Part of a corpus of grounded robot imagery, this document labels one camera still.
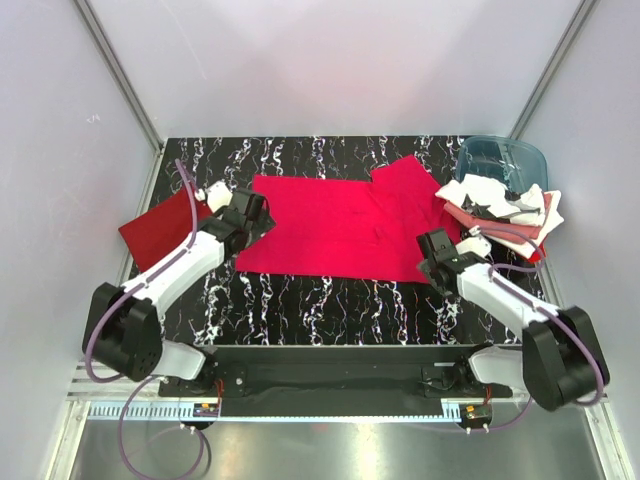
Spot bright pink-red t-shirt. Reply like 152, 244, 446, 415
236, 156, 461, 283

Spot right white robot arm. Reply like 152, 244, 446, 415
417, 229, 610, 412

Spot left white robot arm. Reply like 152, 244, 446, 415
82, 182, 276, 383

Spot dusty pink folded t-shirt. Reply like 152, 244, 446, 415
444, 201, 556, 244

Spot white black printed t-shirt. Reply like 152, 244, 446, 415
436, 174, 547, 227

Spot folded dark red t-shirt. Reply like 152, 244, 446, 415
119, 188, 193, 272

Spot red t-shirt under pile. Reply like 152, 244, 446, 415
528, 244, 546, 264

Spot white folded t-shirt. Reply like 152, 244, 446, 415
496, 190, 564, 260

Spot blue transparent plastic bin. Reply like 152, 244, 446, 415
454, 135, 549, 193

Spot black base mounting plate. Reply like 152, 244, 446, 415
159, 345, 512, 405

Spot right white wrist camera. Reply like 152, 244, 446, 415
456, 226, 492, 258

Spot left aluminium frame post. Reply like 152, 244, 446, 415
71, 0, 164, 153

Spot aluminium frame post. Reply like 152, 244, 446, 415
71, 0, 164, 153
509, 0, 600, 140

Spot white slotted cable duct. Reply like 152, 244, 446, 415
88, 398, 461, 423

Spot right aluminium frame post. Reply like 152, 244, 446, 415
509, 0, 600, 140

